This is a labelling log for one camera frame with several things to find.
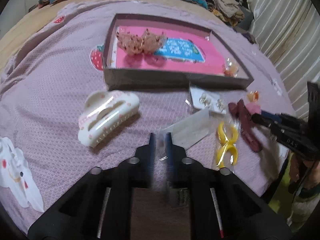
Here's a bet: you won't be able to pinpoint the pile of clothes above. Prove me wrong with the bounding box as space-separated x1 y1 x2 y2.
192 0 247 27

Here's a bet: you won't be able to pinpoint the small pink hair accessory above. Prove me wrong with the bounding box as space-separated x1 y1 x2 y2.
246 104 262 115

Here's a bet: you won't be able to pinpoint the glittery orange hair claw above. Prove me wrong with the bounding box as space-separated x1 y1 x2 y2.
116 27 167 56

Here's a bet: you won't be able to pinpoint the tan bedsheet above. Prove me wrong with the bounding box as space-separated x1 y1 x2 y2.
0 0 218 66

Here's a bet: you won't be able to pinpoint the blue printed card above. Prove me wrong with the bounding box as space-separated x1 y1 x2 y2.
153 38 206 64

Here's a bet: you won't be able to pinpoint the yellow hair clip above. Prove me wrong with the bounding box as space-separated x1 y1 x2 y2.
215 122 238 168

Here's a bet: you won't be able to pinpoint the clear plastic packet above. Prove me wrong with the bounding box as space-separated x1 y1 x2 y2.
160 110 211 148

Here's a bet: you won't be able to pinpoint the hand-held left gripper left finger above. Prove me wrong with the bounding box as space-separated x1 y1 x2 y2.
27 132 156 240

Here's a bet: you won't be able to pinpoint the grey pillow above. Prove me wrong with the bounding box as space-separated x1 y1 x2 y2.
237 7 255 31

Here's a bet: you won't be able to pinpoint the grey box with pink lining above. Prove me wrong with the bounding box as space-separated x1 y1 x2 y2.
103 14 254 91

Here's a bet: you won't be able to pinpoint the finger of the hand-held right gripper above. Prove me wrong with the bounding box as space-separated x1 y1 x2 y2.
260 112 304 128
252 114 291 143

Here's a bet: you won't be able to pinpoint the orange spiral hair tie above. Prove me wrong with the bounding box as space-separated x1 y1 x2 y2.
247 91 260 103

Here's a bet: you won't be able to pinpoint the cream striped curtain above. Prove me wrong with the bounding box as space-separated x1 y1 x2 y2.
250 0 320 120

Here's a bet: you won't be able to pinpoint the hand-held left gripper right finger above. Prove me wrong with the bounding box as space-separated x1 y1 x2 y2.
165 132 293 240

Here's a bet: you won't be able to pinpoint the clear packet of orange beads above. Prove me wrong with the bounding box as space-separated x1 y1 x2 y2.
222 57 239 77

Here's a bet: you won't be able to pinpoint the dark red hair clip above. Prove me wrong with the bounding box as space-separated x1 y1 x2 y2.
228 99 263 153

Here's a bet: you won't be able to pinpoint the purple strawberry print blanket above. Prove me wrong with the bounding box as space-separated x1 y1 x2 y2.
0 1 298 236

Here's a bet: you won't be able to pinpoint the pearl earring card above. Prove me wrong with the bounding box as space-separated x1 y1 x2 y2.
186 86 228 116

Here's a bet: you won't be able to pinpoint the person's right hand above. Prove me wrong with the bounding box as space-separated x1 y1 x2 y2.
288 153 320 193

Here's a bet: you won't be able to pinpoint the white claw hair clip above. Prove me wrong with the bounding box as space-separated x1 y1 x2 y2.
77 90 140 148

